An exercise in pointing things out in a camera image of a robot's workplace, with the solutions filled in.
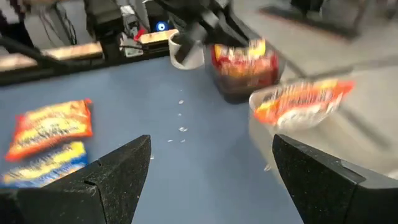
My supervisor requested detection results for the red Maruchan noodle packet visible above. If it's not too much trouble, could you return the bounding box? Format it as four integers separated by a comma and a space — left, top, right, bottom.
211, 39, 280, 90

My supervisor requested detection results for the smoky grey plastic bin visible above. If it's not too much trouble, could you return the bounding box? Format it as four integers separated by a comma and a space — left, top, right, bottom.
203, 43, 285, 105

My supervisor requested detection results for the orange Maruchan noodle packet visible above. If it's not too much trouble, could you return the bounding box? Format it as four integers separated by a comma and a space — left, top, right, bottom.
4, 98, 94, 162
253, 78, 356, 131

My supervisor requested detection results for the black computer tower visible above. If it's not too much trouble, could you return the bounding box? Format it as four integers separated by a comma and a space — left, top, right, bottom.
144, 0, 175, 34

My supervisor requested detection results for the white plastic bin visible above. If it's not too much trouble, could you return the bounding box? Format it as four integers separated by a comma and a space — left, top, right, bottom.
248, 85, 398, 184

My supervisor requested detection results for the wooden plank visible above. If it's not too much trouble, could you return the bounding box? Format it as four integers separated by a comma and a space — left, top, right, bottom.
40, 42, 104, 62
139, 29, 180, 45

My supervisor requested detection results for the black table edge rail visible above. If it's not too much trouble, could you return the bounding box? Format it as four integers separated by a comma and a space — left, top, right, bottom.
0, 46, 175, 88

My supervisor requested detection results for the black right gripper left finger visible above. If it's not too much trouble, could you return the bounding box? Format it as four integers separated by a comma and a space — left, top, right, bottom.
0, 134, 152, 224

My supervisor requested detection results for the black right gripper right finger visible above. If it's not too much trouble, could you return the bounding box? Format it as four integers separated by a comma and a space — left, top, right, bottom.
272, 134, 398, 224

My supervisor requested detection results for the red clamp handle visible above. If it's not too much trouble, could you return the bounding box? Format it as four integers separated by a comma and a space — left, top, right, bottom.
133, 27, 147, 42

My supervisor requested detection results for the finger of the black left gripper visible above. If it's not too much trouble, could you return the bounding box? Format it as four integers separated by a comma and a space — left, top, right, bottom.
217, 18, 259, 47
174, 21, 208, 65

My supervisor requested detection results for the blue Maruchan noodle packet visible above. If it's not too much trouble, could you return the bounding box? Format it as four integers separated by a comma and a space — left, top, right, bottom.
0, 141, 90, 189

